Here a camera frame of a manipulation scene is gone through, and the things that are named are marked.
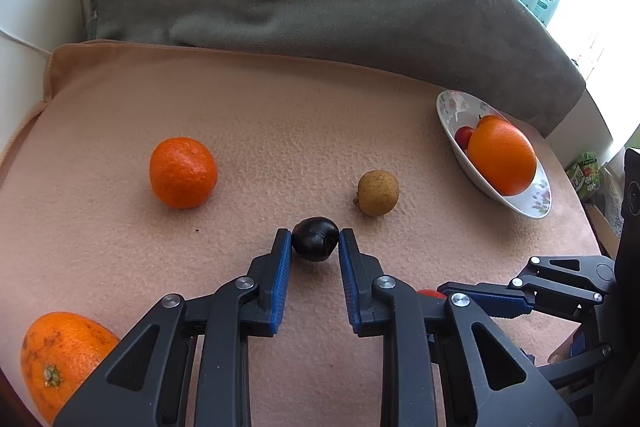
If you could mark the large orange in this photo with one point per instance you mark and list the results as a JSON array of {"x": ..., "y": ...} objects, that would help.
[{"x": 503, "y": 155}]

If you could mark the small mandarin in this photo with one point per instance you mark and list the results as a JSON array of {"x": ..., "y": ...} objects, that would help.
[
  {"x": 183, "y": 173},
  {"x": 488, "y": 118}
]

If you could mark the medium orange tangerine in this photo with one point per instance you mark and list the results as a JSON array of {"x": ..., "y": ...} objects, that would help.
[{"x": 59, "y": 351}]

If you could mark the brown longan far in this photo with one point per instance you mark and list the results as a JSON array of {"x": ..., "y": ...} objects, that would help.
[{"x": 377, "y": 193}]

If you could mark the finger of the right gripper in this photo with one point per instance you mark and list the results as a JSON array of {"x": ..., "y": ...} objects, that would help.
[
  {"x": 566, "y": 287},
  {"x": 496, "y": 300}
]

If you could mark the pink beige blanket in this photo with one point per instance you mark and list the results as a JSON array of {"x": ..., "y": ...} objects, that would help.
[{"x": 82, "y": 230}]

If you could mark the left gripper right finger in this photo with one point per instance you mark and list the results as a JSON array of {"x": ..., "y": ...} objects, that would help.
[{"x": 445, "y": 362}]

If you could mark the dark cherry without stem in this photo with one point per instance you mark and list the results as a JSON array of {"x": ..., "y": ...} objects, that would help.
[{"x": 314, "y": 239}]

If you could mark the green snack packet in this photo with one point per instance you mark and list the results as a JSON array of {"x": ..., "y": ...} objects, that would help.
[{"x": 584, "y": 175}]

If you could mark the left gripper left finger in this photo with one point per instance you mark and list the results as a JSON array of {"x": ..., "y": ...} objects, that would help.
[{"x": 188, "y": 355}]

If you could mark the small red cherry tomato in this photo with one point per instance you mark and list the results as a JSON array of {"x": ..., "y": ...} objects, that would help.
[{"x": 463, "y": 137}]

